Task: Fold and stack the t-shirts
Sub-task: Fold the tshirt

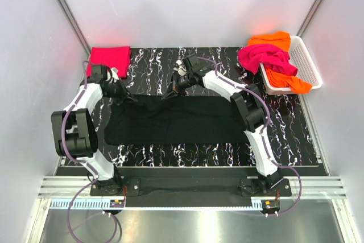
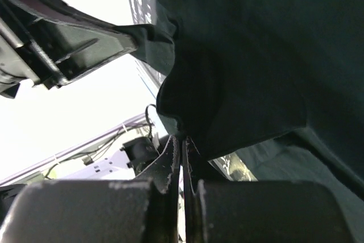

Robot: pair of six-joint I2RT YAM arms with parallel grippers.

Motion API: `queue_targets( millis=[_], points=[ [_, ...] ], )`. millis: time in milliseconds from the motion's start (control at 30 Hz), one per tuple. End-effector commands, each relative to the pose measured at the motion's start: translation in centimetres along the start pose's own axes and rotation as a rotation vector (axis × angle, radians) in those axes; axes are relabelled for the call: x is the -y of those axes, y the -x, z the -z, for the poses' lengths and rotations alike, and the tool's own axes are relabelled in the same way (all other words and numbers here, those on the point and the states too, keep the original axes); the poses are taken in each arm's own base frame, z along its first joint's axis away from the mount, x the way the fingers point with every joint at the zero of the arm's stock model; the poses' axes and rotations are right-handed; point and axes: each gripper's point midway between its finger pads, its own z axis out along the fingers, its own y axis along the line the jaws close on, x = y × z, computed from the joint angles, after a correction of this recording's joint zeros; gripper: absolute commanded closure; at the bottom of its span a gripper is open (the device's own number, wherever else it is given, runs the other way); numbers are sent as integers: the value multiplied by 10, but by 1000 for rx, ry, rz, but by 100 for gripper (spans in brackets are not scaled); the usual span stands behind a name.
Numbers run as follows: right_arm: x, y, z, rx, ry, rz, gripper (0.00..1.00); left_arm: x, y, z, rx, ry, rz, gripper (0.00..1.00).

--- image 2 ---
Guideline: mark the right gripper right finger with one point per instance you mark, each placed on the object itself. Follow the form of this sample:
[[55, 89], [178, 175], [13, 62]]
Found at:
[[221, 210]]

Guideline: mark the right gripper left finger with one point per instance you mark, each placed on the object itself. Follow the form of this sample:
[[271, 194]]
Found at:
[[143, 209]]

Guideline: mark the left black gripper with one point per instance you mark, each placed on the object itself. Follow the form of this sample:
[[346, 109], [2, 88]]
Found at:
[[54, 44]]

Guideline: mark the black t-shirt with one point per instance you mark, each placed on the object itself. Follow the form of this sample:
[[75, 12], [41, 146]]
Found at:
[[279, 82]]

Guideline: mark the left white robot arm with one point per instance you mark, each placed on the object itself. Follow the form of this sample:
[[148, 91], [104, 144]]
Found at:
[[75, 131]]

